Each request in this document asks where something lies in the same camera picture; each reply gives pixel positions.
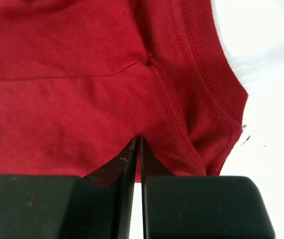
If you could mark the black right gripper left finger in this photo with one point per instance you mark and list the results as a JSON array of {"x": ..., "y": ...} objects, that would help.
[{"x": 97, "y": 206}]

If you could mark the red t shirt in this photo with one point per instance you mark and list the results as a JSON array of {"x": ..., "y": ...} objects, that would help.
[{"x": 81, "y": 78}]

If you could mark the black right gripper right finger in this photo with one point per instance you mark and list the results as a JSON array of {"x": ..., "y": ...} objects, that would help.
[{"x": 199, "y": 207}]

